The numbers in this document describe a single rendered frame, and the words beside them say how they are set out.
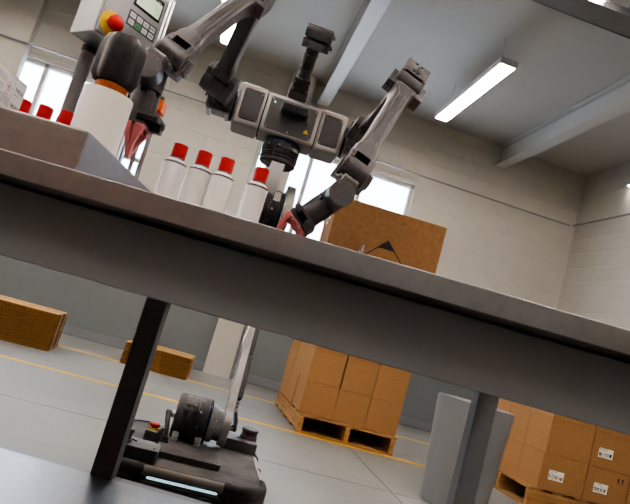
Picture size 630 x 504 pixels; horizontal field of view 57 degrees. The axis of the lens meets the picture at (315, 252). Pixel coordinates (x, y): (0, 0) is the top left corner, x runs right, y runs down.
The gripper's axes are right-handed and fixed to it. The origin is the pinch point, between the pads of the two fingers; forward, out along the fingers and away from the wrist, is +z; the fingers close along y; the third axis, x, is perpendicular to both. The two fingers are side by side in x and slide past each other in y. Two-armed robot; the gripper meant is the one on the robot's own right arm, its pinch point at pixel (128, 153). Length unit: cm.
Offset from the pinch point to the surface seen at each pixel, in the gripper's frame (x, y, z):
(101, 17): 5.6, -17.6, -30.6
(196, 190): 3.8, 15.7, 3.0
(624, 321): 478, 389, -70
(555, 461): 296, 256, 69
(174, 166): 3.4, 9.5, -0.8
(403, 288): -79, 51, 21
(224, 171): 4.7, 20.3, -3.1
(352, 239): 24, 54, 1
